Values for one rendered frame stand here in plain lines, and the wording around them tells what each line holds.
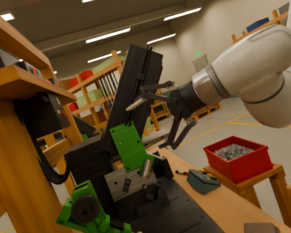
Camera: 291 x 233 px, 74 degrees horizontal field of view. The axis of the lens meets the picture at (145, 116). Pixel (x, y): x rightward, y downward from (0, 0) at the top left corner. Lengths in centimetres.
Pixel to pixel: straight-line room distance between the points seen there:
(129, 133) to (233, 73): 57
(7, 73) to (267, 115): 64
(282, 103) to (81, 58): 993
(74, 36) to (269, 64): 806
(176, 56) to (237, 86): 1083
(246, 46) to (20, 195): 70
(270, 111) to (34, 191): 68
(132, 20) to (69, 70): 377
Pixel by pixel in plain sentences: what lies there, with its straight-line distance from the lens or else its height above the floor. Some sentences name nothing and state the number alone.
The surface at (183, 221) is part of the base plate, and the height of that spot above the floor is 90.
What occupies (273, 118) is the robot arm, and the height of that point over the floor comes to 118.
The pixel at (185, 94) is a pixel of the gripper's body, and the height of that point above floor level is 132.
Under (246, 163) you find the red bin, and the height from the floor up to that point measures 88.
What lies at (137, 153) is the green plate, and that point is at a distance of 88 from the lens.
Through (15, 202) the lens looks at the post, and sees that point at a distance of 72.
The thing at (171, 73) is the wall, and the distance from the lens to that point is 1090.
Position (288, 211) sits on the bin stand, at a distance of 128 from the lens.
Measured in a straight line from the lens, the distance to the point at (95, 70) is 396.
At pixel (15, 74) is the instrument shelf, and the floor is 151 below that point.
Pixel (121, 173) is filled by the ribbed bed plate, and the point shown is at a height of 107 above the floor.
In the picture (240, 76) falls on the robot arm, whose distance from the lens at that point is 45.
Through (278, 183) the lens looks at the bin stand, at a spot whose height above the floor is 72.
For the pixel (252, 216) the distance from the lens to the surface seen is 73.
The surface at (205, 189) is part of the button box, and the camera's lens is 87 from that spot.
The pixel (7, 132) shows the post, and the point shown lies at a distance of 69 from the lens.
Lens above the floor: 135
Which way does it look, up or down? 5 degrees down
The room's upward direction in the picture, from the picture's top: 21 degrees counter-clockwise
